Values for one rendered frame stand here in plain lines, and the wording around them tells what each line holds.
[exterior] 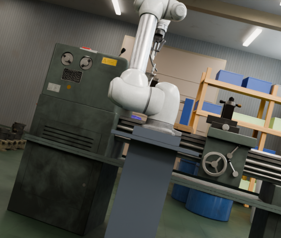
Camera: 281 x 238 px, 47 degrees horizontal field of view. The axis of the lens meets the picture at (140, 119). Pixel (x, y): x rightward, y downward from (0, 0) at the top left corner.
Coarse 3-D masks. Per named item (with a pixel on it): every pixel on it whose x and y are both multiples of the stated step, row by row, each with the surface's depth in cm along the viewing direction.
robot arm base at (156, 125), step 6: (150, 120) 173; (156, 120) 171; (144, 126) 170; (150, 126) 170; (156, 126) 171; (162, 126) 171; (168, 126) 172; (162, 132) 170; (168, 132) 169; (174, 132) 176; (180, 132) 176
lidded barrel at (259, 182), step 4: (256, 180) 458; (260, 180) 443; (256, 184) 452; (260, 184) 442; (256, 188) 449; (256, 192) 446; (252, 208) 450; (252, 212) 447; (252, 216) 444; (252, 220) 442
